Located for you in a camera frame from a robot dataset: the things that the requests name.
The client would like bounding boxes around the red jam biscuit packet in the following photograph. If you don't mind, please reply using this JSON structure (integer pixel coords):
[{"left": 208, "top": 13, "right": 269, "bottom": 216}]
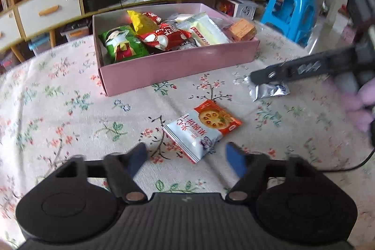
[{"left": 163, "top": 100, "right": 242, "bottom": 163}]

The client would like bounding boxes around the silver truffle chocolate packet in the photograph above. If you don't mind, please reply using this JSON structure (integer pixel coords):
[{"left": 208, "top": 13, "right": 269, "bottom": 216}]
[{"left": 243, "top": 75, "right": 290, "bottom": 101}]

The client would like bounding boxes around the green chips snack packet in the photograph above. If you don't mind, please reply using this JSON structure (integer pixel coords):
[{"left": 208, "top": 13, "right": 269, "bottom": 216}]
[{"left": 99, "top": 25, "right": 149, "bottom": 63}]

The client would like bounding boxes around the blue plastic stool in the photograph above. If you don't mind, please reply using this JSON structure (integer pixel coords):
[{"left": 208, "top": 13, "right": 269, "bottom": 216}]
[{"left": 261, "top": 0, "right": 316, "bottom": 47}]

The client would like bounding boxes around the floral tablecloth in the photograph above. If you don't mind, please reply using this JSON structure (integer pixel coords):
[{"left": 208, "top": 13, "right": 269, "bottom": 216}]
[{"left": 1, "top": 27, "right": 374, "bottom": 248}]

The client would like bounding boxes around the wafer biscuit packet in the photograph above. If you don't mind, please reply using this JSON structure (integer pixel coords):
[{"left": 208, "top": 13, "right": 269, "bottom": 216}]
[{"left": 228, "top": 19, "right": 257, "bottom": 42}]

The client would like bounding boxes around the white storage box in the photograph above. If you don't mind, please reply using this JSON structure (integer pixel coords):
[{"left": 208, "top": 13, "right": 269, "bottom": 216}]
[{"left": 215, "top": 0, "right": 258, "bottom": 20}]

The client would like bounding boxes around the red snack packet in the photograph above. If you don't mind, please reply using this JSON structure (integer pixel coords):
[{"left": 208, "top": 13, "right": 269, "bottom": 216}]
[{"left": 137, "top": 19, "right": 191, "bottom": 51}]

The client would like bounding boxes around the white cream snack packet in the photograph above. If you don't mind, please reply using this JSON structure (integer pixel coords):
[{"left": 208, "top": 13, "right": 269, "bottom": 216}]
[{"left": 176, "top": 12, "right": 231, "bottom": 47}]

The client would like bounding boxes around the yellow snack packet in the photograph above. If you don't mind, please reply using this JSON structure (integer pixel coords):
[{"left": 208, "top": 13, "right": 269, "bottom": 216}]
[{"left": 127, "top": 10, "right": 161, "bottom": 35}]

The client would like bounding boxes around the long wooden TV cabinet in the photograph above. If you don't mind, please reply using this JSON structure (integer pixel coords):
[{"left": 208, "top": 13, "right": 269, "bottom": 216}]
[{"left": 0, "top": 0, "right": 272, "bottom": 63}]

